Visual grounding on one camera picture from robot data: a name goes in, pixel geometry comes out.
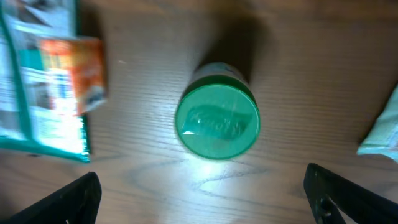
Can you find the green lid jar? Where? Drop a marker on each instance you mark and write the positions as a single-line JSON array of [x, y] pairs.
[[217, 116]]

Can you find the light teal wipes pack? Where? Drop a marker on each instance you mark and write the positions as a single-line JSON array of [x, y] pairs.
[[382, 138]]

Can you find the small orange white carton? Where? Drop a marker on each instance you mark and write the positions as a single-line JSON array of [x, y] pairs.
[[75, 71]]

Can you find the green white packet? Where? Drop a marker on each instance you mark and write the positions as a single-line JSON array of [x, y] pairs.
[[30, 119]]

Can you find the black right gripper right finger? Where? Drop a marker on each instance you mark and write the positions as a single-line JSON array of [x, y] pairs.
[[330, 194]]

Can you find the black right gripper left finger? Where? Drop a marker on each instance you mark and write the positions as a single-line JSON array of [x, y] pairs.
[[76, 203]]

